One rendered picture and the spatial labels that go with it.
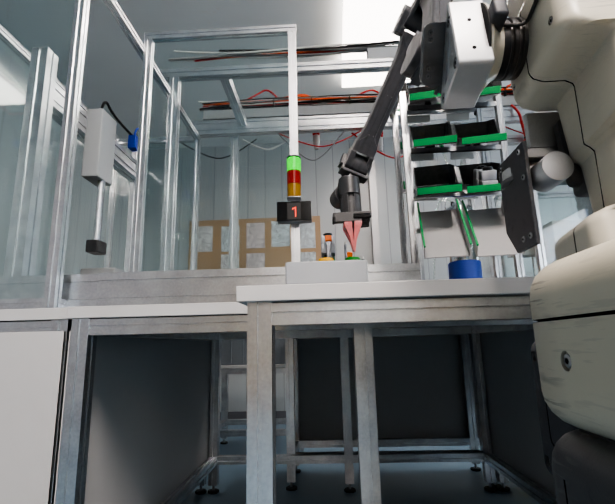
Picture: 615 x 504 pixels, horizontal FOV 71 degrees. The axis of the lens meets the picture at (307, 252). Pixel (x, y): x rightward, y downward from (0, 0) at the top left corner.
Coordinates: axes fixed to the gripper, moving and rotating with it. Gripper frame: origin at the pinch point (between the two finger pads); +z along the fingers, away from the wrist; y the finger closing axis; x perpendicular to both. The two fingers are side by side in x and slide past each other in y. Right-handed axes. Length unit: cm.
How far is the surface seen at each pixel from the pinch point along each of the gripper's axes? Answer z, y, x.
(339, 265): 4.8, 4.2, 2.3
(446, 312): 20.6, -12.8, 31.8
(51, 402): 35, 78, -1
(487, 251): -0.4, -40.0, -13.8
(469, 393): 53, -79, -168
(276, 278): 6.0, 21.1, -5.0
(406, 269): 5.5, -14.0, -4.4
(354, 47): -119, -14, -72
